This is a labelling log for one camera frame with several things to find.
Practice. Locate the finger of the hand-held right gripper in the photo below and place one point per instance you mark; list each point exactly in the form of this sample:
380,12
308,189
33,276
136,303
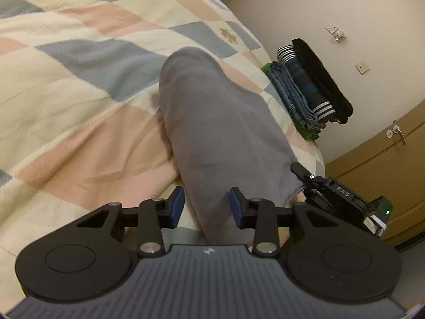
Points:
317,199
303,172

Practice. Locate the grey pants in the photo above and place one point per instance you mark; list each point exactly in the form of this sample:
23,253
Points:
215,133

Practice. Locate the wooden door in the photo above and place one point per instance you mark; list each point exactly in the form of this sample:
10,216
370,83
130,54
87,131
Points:
381,172

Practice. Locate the square wall socket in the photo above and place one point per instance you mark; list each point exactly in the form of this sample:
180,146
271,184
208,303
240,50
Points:
362,66

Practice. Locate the folded black garment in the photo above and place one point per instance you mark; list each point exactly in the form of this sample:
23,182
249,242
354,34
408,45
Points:
318,73

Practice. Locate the folded blue denim garment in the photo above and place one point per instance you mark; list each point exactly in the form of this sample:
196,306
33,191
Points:
289,89

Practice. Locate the checkered patchwork quilt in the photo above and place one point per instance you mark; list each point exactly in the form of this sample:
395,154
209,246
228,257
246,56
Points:
66,89

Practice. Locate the folded navy striped garment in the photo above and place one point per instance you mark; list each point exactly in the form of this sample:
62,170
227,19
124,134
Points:
305,86

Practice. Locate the wall socket with plug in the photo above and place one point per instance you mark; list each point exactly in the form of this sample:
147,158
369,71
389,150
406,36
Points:
335,30

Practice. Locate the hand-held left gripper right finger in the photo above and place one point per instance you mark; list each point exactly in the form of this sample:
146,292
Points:
236,207

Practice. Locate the folded green garment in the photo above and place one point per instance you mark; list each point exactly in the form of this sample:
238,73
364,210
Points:
310,135

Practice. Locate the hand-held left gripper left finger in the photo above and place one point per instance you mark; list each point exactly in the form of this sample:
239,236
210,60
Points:
177,207

